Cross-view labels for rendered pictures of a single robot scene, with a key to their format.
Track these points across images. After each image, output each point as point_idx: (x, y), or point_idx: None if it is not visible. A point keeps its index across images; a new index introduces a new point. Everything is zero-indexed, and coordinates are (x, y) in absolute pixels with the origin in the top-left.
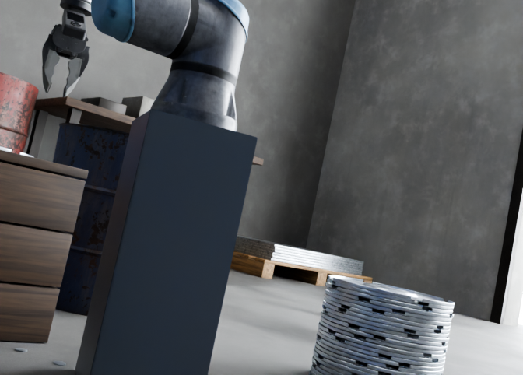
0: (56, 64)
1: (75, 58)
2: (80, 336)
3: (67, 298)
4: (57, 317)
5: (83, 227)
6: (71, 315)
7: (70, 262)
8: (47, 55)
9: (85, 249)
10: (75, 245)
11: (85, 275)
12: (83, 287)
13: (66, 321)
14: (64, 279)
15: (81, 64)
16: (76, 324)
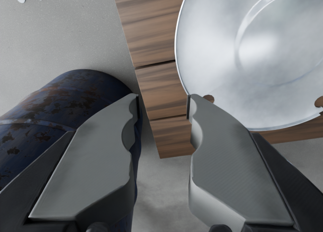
0: (200, 148)
1: (88, 206)
2: None
3: (115, 82)
4: (123, 52)
5: (99, 110)
6: (112, 67)
7: (113, 96)
8: (270, 176)
9: (99, 96)
10: (108, 103)
11: (100, 85)
12: (102, 81)
13: (116, 42)
14: (118, 91)
15: (49, 177)
16: (109, 37)
